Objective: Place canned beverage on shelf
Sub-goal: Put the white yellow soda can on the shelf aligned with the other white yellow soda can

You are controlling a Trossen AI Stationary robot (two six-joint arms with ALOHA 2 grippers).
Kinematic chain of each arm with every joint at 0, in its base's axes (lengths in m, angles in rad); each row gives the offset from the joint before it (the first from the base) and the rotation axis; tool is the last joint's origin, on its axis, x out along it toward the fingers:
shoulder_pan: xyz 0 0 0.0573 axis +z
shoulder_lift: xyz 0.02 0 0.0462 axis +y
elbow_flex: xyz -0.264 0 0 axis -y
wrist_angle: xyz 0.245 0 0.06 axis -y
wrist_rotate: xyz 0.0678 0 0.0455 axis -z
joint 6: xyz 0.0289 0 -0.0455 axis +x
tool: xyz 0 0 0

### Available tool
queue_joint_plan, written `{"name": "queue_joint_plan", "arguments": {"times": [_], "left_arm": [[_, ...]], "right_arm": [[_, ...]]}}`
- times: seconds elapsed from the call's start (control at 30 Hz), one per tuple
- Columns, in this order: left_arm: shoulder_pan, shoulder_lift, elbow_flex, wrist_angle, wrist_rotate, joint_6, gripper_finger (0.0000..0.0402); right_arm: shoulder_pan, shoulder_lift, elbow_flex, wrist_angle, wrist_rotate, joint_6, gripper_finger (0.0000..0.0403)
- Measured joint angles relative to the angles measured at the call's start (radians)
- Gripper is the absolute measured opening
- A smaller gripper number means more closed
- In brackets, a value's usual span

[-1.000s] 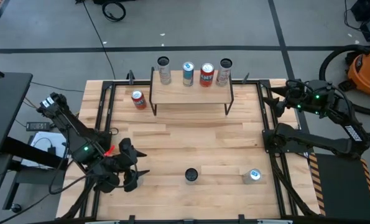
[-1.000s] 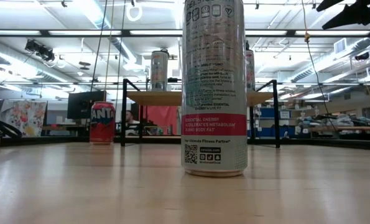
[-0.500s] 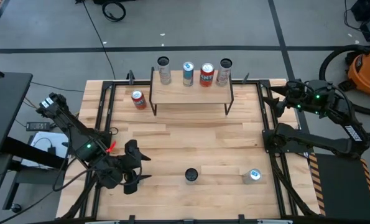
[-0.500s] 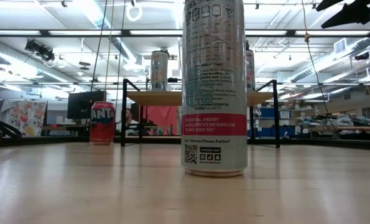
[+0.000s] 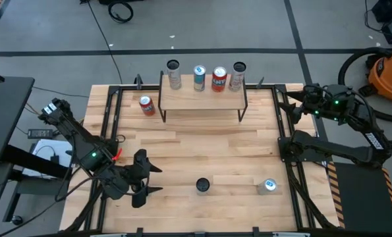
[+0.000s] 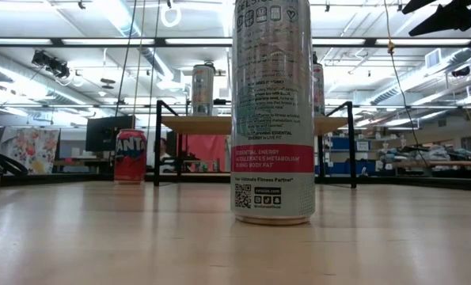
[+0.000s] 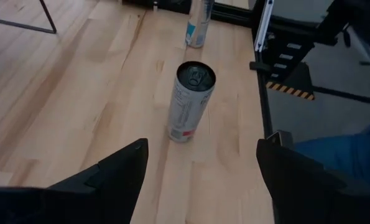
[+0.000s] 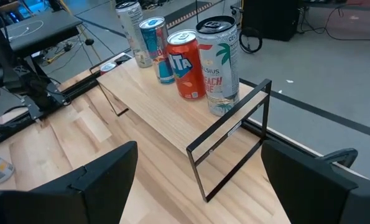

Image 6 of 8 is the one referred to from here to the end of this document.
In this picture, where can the floral print cloth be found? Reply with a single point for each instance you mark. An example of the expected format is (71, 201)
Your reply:
(29, 150)

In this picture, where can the wooden shelf with black legs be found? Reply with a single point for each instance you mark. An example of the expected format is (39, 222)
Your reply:
(195, 124)

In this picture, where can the black aluminium table frame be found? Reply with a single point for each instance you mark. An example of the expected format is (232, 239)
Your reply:
(203, 178)

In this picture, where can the red Fanta can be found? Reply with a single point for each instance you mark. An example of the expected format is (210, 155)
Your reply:
(130, 158)

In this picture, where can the Celsius can with pink band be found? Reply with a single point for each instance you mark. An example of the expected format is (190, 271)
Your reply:
(272, 118)

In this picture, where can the black ceiling spotlight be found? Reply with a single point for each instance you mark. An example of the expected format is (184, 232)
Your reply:
(460, 71)
(51, 65)

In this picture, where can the Celsius can with orange script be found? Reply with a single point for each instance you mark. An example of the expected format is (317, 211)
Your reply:
(202, 91)

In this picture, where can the black monitor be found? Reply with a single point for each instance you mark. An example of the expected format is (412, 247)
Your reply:
(104, 132)

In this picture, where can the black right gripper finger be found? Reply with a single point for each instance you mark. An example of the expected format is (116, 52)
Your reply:
(419, 6)
(453, 20)

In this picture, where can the blue storage bins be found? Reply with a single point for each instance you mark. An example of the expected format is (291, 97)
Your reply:
(342, 143)

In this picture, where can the red panel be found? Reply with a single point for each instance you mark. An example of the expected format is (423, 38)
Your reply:
(207, 148)

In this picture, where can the Celsius Peach Vibe can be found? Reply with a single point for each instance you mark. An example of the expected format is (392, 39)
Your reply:
(319, 91)

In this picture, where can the person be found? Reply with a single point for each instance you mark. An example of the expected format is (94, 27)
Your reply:
(164, 147)

